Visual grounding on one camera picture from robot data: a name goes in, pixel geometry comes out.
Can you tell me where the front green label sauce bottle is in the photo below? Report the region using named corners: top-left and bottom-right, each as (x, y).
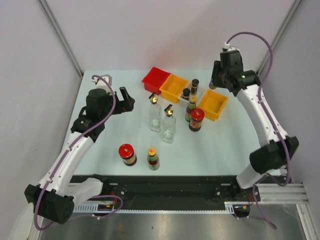
top-left (147, 147), bottom-right (160, 171)

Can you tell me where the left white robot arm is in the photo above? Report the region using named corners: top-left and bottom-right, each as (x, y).
top-left (24, 86), bottom-right (135, 224)

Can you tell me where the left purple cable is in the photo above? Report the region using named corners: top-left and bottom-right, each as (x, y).
top-left (33, 74), bottom-right (117, 231)

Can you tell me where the front red lid jar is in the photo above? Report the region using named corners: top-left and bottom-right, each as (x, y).
top-left (118, 143), bottom-right (137, 166)

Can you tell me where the left yellow plastic bin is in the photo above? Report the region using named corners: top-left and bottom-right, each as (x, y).
top-left (159, 73), bottom-right (188, 104)

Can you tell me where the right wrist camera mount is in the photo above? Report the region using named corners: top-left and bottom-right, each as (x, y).
top-left (222, 42), bottom-right (239, 52)

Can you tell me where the rear green label sauce bottle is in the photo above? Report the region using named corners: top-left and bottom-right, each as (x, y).
top-left (185, 95), bottom-right (197, 122)

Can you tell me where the glass oil bottle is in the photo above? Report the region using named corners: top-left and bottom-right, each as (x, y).
top-left (162, 104), bottom-right (176, 144)
top-left (148, 92), bottom-right (161, 132)

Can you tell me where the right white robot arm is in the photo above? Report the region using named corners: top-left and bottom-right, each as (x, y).
top-left (209, 47), bottom-right (299, 201)

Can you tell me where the black lid spice jar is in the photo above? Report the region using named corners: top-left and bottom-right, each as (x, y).
top-left (182, 88), bottom-right (191, 101)
top-left (209, 85), bottom-right (217, 90)
top-left (190, 78), bottom-right (199, 96)

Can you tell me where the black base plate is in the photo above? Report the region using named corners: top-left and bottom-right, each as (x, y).
top-left (72, 173), bottom-right (261, 213)

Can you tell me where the red plastic bin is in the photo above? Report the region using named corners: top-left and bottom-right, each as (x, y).
top-left (141, 67), bottom-right (170, 95)

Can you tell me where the red lid jar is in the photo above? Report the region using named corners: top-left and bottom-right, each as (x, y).
top-left (118, 143), bottom-right (137, 166)
top-left (189, 108), bottom-right (205, 132)

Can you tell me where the green label sauce bottle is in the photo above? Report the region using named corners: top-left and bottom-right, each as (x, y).
top-left (185, 95), bottom-right (197, 122)
top-left (147, 147), bottom-right (160, 171)

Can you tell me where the right yellow plastic bin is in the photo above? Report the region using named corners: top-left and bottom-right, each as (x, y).
top-left (198, 89), bottom-right (228, 121)

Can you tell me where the rear glass oil bottle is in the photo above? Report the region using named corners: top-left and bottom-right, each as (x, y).
top-left (148, 92), bottom-right (161, 132)

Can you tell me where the yellow plastic bin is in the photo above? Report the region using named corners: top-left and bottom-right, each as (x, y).
top-left (159, 73), bottom-right (188, 104)
top-left (198, 89), bottom-right (228, 121)

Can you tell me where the rear red lid jar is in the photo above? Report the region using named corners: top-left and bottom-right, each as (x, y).
top-left (189, 108), bottom-right (205, 132)

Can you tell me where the front glass oil bottle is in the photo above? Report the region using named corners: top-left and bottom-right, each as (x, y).
top-left (162, 104), bottom-right (176, 144)

